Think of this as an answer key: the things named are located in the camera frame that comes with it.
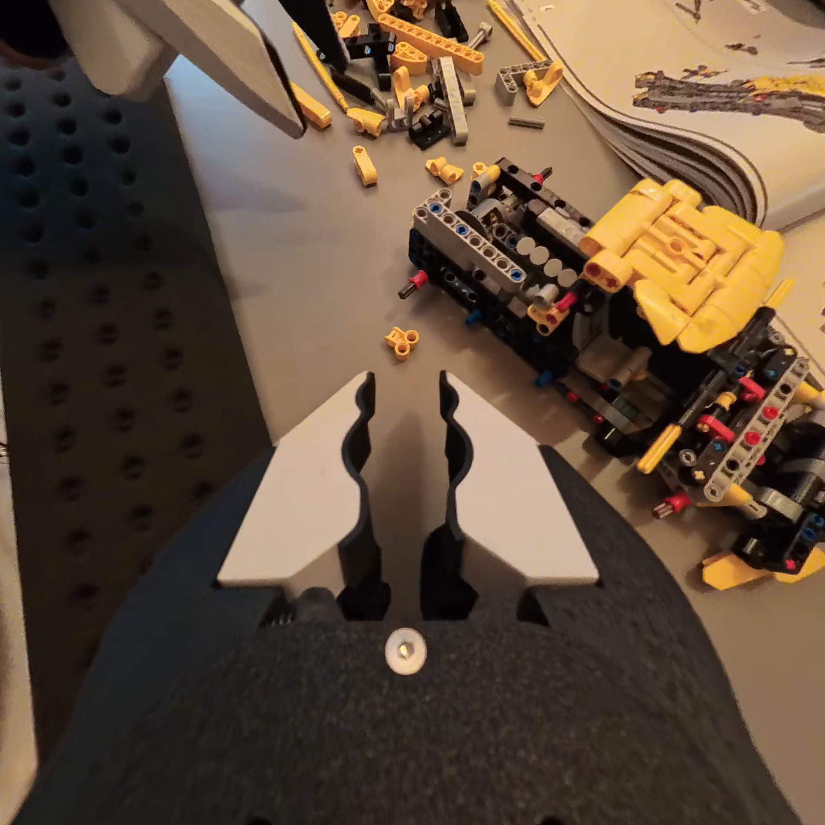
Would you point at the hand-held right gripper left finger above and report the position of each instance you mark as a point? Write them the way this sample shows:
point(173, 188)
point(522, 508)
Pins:
point(296, 509)

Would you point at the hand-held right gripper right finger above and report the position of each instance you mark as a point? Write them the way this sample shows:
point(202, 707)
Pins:
point(522, 509)

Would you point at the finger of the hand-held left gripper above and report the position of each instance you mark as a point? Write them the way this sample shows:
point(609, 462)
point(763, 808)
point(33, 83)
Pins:
point(219, 58)
point(316, 32)

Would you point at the yellow black brick car model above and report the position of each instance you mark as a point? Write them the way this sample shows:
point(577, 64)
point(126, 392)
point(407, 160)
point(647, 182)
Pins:
point(677, 258)

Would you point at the grey desk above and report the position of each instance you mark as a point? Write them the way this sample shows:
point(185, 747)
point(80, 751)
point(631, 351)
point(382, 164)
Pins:
point(309, 258)

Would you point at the yellow flat beam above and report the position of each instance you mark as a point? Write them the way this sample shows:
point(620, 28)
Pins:
point(312, 106)

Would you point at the pile of yellow grey beams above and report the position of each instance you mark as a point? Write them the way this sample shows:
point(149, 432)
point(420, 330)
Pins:
point(428, 35)

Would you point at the yellow tube connector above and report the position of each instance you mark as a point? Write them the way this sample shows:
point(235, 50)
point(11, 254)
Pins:
point(365, 167)

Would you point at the grey angled beam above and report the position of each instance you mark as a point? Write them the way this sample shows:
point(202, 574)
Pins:
point(506, 80)

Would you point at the yellow double-hole connector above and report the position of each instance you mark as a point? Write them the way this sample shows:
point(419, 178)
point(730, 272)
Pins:
point(401, 341)

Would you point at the long yellow rod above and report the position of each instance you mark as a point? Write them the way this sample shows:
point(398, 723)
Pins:
point(515, 29)

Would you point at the dark grey axle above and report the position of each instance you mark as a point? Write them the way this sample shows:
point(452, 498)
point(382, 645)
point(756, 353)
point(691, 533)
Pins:
point(525, 122)

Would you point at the yellow curved panel piece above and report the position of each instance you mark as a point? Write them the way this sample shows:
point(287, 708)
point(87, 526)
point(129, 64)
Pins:
point(548, 84)

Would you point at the black perforated chair armrest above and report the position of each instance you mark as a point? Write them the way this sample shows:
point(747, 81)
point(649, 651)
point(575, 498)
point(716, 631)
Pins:
point(96, 322)

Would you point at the open instruction booklet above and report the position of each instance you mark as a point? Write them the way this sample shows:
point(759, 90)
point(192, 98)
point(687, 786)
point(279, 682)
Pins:
point(644, 38)

